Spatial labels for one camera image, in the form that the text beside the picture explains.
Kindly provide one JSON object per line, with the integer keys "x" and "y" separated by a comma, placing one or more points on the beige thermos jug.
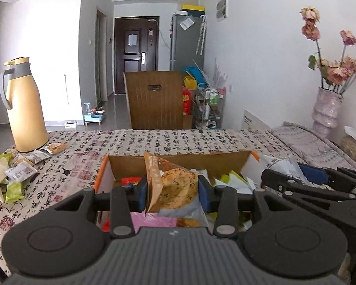
{"x": 25, "y": 109}

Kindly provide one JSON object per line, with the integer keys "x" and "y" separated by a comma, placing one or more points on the red gift box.
{"x": 187, "y": 101}

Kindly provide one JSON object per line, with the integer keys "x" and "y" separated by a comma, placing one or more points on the dark brown door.
{"x": 121, "y": 65}

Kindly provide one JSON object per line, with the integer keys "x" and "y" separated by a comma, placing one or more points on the clear plastic snack jar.
{"x": 354, "y": 148}

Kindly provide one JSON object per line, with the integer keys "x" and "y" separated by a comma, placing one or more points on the white snack packet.
{"x": 280, "y": 164}

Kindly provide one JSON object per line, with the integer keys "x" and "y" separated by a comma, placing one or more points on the brown pancake snack packet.
{"x": 172, "y": 190}

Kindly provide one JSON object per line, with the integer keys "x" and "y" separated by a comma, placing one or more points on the grey refrigerator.
{"x": 184, "y": 47}

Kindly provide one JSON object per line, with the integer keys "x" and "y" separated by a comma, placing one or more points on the brown cardboard box flap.
{"x": 154, "y": 109}

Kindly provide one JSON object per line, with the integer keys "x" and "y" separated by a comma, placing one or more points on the assorted snack packets heap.
{"x": 234, "y": 181}

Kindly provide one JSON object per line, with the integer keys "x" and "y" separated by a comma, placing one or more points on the folded pink grey quilt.
{"x": 308, "y": 142}

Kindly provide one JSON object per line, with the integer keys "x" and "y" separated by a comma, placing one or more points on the white flat carton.
{"x": 255, "y": 121}

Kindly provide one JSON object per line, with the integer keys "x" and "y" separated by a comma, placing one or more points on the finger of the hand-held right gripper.
{"x": 302, "y": 188}
{"x": 313, "y": 173}

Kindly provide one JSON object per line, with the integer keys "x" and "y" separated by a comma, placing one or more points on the white wall panel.
{"x": 222, "y": 7}

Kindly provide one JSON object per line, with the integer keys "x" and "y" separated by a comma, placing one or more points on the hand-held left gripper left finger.
{"x": 143, "y": 194}

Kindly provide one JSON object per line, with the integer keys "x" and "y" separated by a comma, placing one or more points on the clear document pouch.
{"x": 186, "y": 23}

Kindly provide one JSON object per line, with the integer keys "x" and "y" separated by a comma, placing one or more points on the blue yellow cleaning tools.
{"x": 192, "y": 77}

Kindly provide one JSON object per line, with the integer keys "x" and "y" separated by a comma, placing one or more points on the yellow black box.
{"x": 192, "y": 9}

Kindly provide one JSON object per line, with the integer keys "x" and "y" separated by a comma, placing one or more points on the pink textured vase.
{"x": 326, "y": 112}

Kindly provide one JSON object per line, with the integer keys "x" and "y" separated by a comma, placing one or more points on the white hanging umbrella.
{"x": 201, "y": 35}

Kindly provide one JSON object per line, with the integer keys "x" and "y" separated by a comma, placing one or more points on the dried pink roses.
{"x": 338, "y": 74}

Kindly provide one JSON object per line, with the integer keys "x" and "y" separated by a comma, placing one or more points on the small blue floor stool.
{"x": 93, "y": 115}

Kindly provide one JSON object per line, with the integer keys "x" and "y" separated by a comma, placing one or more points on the red cardboard box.
{"x": 181, "y": 161}

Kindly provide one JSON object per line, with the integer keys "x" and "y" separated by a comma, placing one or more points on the snack packets pile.
{"x": 20, "y": 172}

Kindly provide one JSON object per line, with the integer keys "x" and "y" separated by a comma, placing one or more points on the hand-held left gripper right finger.
{"x": 203, "y": 193}

